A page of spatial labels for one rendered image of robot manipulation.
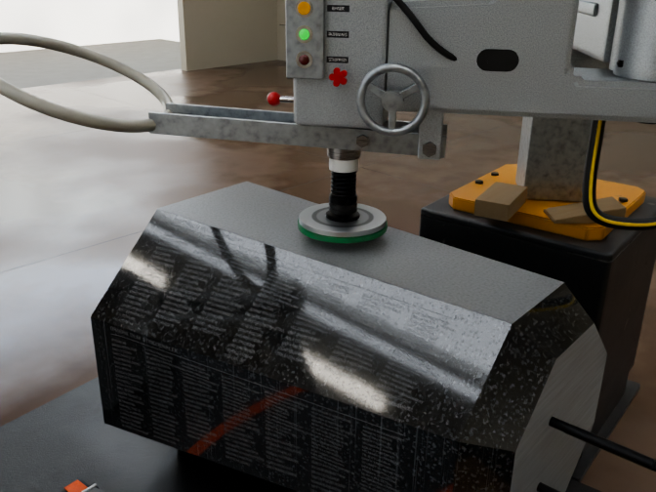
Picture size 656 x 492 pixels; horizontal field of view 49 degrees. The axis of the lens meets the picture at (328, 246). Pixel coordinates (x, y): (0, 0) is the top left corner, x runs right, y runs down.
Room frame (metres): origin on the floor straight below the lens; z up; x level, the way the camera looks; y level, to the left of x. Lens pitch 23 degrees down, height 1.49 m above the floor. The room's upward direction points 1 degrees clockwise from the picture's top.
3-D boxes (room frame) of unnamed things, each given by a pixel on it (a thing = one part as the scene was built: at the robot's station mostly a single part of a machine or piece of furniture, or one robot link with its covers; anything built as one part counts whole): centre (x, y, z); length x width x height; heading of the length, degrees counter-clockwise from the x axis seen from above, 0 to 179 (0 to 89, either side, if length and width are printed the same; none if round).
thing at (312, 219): (1.63, -0.03, 0.88); 0.21 x 0.21 x 0.01
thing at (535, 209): (2.18, -0.70, 0.76); 0.49 x 0.49 x 0.05; 53
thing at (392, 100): (1.50, -0.13, 1.20); 0.15 x 0.10 x 0.15; 81
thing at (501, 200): (2.01, -0.51, 0.81); 0.20 x 0.10 x 0.05; 151
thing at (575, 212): (1.94, -0.74, 0.80); 0.20 x 0.10 x 0.05; 92
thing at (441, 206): (2.18, -0.70, 0.37); 0.66 x 0.66 x 0.74; 53
